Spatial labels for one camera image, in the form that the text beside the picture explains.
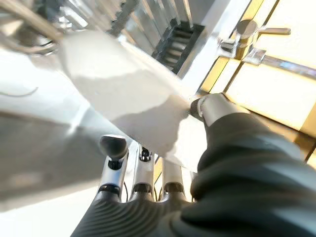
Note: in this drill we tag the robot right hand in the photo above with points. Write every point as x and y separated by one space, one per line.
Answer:
247 177

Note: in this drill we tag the cream plate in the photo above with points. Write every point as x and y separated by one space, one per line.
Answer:
123 93

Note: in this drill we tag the chrome kitchen faucet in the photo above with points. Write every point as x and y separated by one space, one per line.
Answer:
247 32

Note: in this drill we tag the black sink dish rack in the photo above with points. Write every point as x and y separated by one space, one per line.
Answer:
177 47

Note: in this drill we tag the stainless steel sink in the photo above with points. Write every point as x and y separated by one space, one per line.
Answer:
37 153

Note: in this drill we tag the dark window frame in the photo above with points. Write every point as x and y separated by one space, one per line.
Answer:
214 74

